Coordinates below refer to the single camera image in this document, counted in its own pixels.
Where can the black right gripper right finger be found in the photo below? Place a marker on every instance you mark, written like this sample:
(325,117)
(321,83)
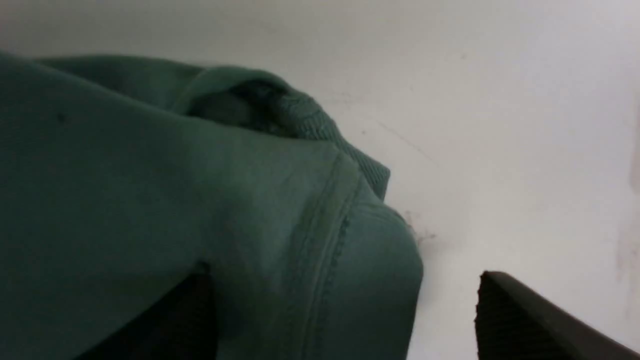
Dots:
(513,322)

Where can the green long-sleeve top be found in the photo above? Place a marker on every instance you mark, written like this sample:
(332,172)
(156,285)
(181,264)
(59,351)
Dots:
(119,175)

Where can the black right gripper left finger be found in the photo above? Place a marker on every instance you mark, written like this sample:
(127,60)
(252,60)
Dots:
(182,325)

